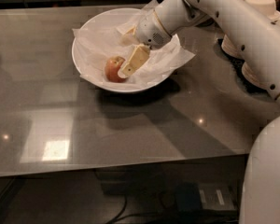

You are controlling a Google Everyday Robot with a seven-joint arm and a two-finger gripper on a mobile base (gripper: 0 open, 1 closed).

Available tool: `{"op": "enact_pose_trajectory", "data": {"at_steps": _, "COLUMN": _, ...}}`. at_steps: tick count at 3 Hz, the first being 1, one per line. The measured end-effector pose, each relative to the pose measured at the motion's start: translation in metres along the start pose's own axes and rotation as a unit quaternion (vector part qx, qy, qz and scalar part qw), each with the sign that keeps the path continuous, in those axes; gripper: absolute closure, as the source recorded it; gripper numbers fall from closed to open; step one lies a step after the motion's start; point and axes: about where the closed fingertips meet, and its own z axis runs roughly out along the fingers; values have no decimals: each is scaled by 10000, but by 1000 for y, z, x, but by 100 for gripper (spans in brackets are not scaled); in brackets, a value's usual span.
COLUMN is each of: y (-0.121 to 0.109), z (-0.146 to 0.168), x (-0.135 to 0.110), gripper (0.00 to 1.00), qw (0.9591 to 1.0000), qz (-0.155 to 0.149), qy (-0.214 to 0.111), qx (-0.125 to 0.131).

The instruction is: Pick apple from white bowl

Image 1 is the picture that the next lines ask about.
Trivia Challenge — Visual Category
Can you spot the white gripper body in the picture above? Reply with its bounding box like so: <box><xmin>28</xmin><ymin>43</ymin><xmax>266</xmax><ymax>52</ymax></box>
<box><xmin>134</xmin><ymin>11</ymin><xmax>172</xmax><ymax>49</ymax></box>

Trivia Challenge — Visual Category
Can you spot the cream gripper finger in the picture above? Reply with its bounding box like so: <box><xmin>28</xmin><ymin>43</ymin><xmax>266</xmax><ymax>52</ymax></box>
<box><xmin>118</xmin><ymin>44</ymin><xmax>150</xmax><ymax>78</ymax></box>
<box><xmin>119</xmin><ymin>26</ymin><xmax>139</xmax><ymax>46</ymax></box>

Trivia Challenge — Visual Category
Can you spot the red apple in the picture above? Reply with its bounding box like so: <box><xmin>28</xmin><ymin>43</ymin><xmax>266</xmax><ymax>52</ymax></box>
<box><xmin>105</xmin><ymin>56</ymin><xmax>125</xmax><ymax>83</ymax></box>

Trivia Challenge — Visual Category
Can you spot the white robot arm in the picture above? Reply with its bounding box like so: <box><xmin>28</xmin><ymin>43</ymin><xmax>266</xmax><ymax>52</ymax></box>
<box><xmin>133</xmin><ymin>0</ymin><xmax>280</xmax><ymax>224</ymax></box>

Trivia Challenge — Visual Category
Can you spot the white bowl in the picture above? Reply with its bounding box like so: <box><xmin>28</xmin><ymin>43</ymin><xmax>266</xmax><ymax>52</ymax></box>
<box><xmin>71</xmin><ymin>7</ymin><xmax>182</xmax><ymax>94</ymax></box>

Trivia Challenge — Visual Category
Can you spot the white tissue paper sheet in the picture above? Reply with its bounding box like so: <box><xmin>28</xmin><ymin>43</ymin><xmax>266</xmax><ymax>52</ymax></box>
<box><xmin>72</xmin><ymin>0</ymin><xmax>196</xmax><ymax>86</ymax></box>

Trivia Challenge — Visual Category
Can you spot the tall stack of paper plates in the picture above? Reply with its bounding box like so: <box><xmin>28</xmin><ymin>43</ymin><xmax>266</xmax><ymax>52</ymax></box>
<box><xmin>221</xmin><ymin>35</ymin><xmax>242</xmax><ymax>59</ymax></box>

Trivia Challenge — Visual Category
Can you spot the black tray under plates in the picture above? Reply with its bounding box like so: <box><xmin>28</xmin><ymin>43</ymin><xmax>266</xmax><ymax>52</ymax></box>
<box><xmin>223</xmin><ymin>51</ymin><xmax>266</xmax><ymax>94</ymax></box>

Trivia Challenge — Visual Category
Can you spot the front stack of paper plates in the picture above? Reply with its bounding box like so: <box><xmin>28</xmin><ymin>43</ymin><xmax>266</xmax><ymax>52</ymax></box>
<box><xmin>242</xmin><ymin>63</ymin><xmax>265</xmax><ymax>90</ymax></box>

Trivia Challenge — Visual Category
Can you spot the black box under table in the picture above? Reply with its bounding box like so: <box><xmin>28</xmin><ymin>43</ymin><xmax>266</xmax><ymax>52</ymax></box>
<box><xmin>175</xmin><ymin>182</ymin><xmax>237</xmax><ymax>212</ymax></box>

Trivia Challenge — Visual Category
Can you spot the black cable on floor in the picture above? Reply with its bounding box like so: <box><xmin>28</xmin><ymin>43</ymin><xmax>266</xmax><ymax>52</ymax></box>
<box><xmin>94</xmin><ymin>170</ymin><xmax>129</xmax><ymax>224</ymax></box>

